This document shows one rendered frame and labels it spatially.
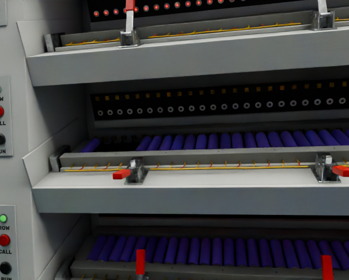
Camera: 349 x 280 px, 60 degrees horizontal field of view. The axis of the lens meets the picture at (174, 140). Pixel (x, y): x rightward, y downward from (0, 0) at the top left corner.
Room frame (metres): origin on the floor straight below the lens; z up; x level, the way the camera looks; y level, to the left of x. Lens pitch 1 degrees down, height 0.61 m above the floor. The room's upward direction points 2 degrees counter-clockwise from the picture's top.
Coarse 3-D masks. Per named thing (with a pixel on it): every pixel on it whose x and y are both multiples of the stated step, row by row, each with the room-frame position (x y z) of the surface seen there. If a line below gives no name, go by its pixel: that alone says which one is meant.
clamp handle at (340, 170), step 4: (328, 160) 0.40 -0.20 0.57; (324, 164) 0.40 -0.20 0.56; (328, 164) 0.39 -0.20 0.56; (332, 164) 0.39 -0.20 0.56; (328, 168) 0.39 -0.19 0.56; (332, 168) 0.37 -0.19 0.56; (336, 168) 0.35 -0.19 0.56; (340, 168) 0.34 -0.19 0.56; (344, 168) 0.34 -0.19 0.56; (348, 168) 0.34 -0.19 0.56; (336, 172) 0.35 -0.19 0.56; (340, 172) 0.34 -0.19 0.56; (344, 172) 0.33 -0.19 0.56; (348, 172) 0.33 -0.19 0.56; (344, 176) 0.33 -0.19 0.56; (348, 176) 0.33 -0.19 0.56
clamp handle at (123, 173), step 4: (132, 164) 0.44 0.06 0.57; (128, 168) 0.44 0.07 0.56; (132, 168) 0.43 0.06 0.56; (136, 168) 0.44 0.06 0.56; (116, 172) 0.39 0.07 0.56; (120, 172) 0.38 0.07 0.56; (124, 172) 0.39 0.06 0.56; (128, 172) 0.40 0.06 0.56; (116, 176) 0.38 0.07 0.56; (120, 176) 0.38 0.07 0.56; (124, 176) 0.39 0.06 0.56
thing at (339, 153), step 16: (64, 160) 0.50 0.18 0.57; (80, 160) 0.50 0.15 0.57; (96, 160) 0.49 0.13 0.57; (112, 160) 0.49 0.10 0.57; (128, 160) 0.48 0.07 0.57; (144, 160) 0.48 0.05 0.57; (160, 160) 0.47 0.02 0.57; (176, 160) 0.47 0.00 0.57; (192, 160) 0.47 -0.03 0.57; (208, 160) 0.46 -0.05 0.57; (224, 160) 0.46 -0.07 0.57; (240, 160) 0.46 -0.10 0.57; (256, 160) 0.45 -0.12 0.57; (272, 160) 0.45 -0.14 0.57; (288, 160) 0.44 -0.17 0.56; (304, 160) 0.44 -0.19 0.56; (336, 160) 0.43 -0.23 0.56
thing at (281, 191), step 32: (64, 128) 0.56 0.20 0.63; (32, 160) 0.46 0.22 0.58; (32, 192) 0.46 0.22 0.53; (64, 192) 0.46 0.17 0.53; (96, 192) 0.45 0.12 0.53; (128, 192) 0.44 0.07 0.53; (160, 192) 0.43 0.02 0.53; (192, 192) 0.42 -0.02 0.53; (224, 192) 0.42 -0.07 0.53; (256, 192) 0.41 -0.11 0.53; (288, 192) 0.40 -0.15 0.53; (320, 192) 0.39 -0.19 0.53
